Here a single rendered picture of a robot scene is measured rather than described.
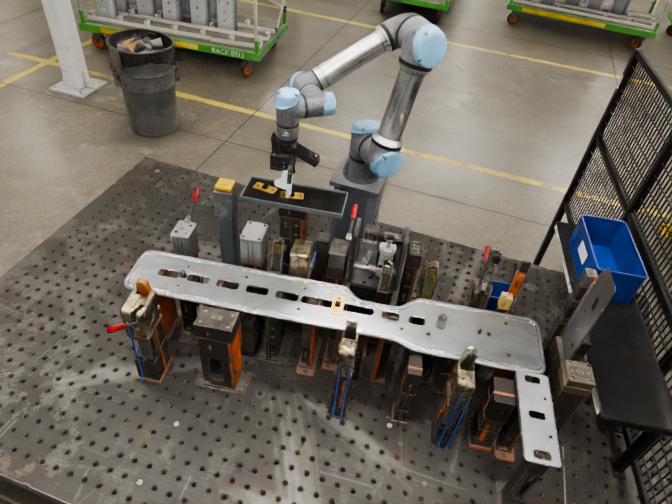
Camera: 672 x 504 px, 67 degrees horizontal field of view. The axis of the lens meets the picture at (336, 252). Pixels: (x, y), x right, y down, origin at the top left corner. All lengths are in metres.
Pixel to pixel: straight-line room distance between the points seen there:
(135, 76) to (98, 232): 1.99
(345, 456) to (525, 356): 0.65
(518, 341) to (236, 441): 0.95
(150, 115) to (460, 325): 3.31
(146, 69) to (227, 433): 3.06
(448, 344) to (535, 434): 0.35
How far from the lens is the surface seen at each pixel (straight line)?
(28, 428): 1.94
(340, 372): 1.60
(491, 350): 1.70
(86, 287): 2.28
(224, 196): 1.91
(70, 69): 5.36
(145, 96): 4.37
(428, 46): 1.72
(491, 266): 1.73
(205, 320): 1.62
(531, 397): 1.64
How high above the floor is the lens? 2.26
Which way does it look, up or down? 42 degrees down
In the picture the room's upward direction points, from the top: 7 degrees clockwise
